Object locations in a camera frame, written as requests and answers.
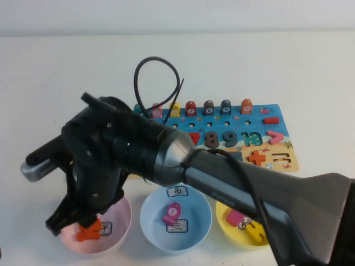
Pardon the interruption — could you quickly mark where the brown fish piece number eight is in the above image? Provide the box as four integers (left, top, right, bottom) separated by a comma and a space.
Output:
203, 100, 215, 116

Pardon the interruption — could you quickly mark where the yellow equals sign piece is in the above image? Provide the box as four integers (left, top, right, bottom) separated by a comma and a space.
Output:
245, 223, 268, 245

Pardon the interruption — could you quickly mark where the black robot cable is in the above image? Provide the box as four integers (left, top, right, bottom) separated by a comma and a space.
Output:
134, 57, 274, 236

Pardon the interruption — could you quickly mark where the pink rectangle block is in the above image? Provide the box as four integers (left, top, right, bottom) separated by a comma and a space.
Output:
226, 209, 247, 225

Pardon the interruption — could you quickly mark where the pink greater-than sign piece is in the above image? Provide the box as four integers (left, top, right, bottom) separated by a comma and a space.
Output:
266, 130, 285, 145

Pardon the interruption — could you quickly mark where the pink fish piece number five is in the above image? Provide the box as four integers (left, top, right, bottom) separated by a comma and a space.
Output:
151, 103, 164, 119

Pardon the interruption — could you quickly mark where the yellow fish piece number six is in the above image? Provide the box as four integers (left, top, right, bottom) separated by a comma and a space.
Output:
169, 101, 181, 118

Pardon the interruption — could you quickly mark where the slate fish piece number nine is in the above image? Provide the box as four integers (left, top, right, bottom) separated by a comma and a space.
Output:
220, 99, 232, 116

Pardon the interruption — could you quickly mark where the blue plastic bowl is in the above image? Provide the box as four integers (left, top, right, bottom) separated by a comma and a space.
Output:
139, 185, 213, 255

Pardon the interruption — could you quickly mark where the orange fish piece number ten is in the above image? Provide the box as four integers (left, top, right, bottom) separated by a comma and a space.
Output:
240, 98, 253, 115

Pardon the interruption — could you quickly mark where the grey wrist camera black mount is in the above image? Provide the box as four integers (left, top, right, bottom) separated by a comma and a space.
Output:
21, 134, 73, 183

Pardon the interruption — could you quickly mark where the white paper label 其它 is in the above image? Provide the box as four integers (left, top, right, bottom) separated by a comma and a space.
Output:
237, 217, 258, 229

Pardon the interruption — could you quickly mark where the orange plus sign piece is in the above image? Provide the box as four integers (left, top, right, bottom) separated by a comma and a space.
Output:
247, 150, 267, 167

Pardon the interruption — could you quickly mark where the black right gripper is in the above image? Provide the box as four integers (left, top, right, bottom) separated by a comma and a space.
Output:
45, 165, 126, 237

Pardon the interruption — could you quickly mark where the yellow plastic bowl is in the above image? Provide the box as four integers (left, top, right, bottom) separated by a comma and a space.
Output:
215, 201, 271, 247

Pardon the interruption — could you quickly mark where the wooden ocean puzzle board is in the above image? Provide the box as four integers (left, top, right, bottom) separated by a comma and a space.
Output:
129, 104, 301, 181

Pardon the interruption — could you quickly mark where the magenta fish piece number one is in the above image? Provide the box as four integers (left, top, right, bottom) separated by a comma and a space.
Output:
161, 203, 182, 224

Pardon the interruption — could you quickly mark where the white paper label 鱼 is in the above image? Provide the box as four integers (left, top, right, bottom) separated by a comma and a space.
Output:
166, 218, 190, 233
166, 186, 190, 198

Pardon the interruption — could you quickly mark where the red fish piece number seven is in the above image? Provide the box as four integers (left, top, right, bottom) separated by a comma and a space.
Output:
185, 100, 197, 117

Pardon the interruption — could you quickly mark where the white paper label 数字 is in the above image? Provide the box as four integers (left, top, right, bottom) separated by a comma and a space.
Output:
99, 221, 114, 237

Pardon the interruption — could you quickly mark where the slate square piece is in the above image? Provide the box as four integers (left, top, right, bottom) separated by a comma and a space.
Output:
226, 151, 244, 163

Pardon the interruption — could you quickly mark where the pink plastic bowl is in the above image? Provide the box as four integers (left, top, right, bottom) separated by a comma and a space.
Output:
59, 195, 133, 254

